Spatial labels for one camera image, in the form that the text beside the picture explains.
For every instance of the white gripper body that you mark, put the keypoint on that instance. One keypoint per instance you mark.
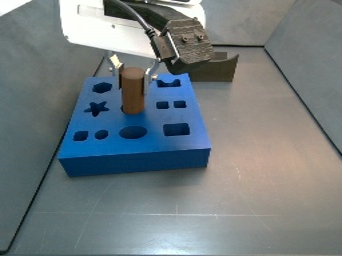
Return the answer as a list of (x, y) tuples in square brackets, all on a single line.
[(86, 27)]

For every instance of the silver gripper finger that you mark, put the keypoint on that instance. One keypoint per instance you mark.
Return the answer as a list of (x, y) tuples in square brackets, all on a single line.
[(149, 75), (116, 67)]

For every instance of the brown wooden cylinder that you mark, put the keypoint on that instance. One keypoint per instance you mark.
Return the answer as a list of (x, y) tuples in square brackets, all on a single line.
[(132, 96)]

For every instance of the blue foam shape board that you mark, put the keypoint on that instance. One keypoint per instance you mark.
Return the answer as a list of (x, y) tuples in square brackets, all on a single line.
[(109, 142)]

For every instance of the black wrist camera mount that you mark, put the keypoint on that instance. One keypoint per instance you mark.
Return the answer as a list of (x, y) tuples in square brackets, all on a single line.
[(173, 33)]

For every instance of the black curved holder bracket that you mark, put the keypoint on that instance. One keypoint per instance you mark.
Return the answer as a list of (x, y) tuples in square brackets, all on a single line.
[(213, 67)]

